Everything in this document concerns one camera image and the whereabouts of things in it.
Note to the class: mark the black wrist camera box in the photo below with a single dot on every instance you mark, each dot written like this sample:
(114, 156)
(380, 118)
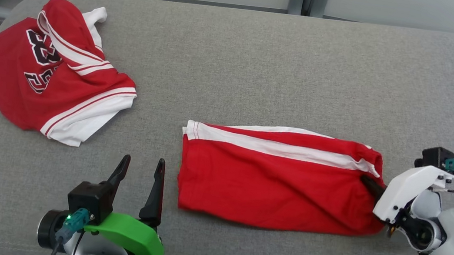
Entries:
(433, 157)
(88, 199)

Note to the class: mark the grey fabric sofa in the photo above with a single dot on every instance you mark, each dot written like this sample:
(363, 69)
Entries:
(261, 70)

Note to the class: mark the red basketball jersey white trim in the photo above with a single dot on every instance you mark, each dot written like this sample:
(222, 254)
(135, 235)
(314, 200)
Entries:
(17, 86)

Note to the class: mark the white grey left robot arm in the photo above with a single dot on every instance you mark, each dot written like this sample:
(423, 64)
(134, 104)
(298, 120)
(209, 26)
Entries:
(48, 229)

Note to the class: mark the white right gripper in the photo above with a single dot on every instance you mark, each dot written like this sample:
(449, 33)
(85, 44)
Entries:
(403, 186)

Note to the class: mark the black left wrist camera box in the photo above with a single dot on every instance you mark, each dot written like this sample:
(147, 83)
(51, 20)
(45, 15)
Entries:
(88, 199)

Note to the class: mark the teal left camera connector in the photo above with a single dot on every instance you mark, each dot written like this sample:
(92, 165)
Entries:
(74, 221)

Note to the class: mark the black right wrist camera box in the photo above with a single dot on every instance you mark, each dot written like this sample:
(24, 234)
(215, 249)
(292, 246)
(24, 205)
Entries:
(433, 157)

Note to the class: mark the red shorts with white stripe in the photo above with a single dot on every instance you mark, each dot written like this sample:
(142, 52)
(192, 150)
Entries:
(272, 186)

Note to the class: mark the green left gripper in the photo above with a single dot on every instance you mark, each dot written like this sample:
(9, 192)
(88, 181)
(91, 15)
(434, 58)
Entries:
(134, 234)

